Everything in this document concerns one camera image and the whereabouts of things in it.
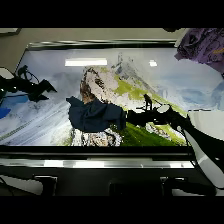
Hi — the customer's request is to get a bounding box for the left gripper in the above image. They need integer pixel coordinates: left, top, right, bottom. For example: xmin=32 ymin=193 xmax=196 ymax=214
xmin=19 ymin=78 xmax=58 ymax=103

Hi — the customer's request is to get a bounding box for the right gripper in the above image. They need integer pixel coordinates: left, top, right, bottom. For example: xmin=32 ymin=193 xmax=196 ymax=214
xmin=126 ymin=109 xmax=158 ymax=128

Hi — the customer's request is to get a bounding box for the dark blue garment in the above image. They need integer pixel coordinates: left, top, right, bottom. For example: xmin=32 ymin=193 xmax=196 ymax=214
xmin=65 ymin=96 xmax=128 ymax=134

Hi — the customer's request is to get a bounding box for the purple garment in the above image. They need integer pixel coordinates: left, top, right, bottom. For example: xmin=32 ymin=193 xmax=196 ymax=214
xmin=173 ymin=28 xmax=224 ymax=74

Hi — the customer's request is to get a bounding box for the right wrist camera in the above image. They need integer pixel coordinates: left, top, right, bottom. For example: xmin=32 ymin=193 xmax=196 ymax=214
xmin=143 ymin=93 xmax=154 ymax=112

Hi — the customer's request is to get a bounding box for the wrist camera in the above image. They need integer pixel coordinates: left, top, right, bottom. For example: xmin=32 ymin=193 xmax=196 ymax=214
xmin=17 ymin=64 xmax=30 ymax=80
xmin=143 ymin=93 xmax=154 ymax=112

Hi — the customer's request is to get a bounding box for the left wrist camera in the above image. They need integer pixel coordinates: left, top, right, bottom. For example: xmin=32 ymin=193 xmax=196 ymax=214
xmin=17 ymin=64 xmax=30 ymax=80

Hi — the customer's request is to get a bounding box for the silver frame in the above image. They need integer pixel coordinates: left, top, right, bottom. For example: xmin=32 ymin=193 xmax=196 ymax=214
xmin=0 ymin=153 xmax=224 ymax=197

